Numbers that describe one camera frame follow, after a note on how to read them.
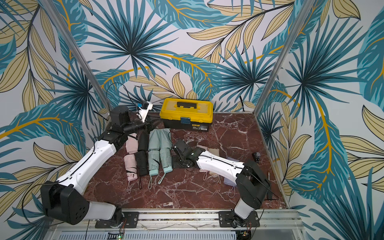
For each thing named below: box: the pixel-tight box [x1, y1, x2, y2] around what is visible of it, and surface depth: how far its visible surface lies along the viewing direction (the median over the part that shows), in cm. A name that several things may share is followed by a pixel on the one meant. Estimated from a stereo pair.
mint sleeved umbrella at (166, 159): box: [160, 148, 173, 174], surface depth 93 cm
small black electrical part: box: [252, 152, 261, 164], surface depth 94 cm
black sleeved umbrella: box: [135, 150, 149, 176], surface depth 92 cm
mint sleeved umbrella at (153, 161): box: [148, 149, 161, 176], surface depth 92 cm
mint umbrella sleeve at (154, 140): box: [148, 128, 161, 151], surface depth 102 cm
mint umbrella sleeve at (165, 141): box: [159, 128, 172, 149], surface depth 102 cm
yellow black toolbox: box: [159, 98, 214, 132], surface depth 100 cm
